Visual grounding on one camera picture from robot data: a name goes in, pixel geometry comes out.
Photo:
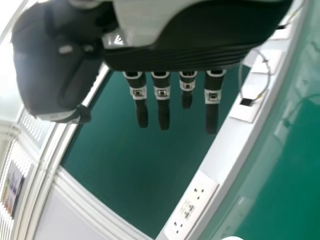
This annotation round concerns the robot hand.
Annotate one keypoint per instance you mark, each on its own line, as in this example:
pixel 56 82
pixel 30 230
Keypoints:
pixel 175 37

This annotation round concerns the white socket plate with slot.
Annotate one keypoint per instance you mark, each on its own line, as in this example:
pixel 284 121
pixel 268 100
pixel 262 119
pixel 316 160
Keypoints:
pixel 240 112

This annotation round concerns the plate with brown leaf pattern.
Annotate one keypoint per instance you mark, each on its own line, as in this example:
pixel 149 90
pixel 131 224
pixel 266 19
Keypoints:
pixel 236 238

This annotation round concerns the green partition board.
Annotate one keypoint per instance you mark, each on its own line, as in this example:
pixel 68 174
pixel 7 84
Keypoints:
pixel 137 162

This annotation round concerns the white socket strip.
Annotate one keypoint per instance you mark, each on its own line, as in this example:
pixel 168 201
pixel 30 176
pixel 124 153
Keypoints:
pixel 192 200

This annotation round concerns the perforated metal panel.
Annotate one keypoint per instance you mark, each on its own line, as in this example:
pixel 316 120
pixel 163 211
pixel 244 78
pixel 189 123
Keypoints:
pixel 32 125

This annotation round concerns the colourful paper chart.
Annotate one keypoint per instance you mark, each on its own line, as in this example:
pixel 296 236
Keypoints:
pixel 12 187

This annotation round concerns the aluminium frame rail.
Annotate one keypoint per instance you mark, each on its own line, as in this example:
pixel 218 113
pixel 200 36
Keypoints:
pixel 50 155

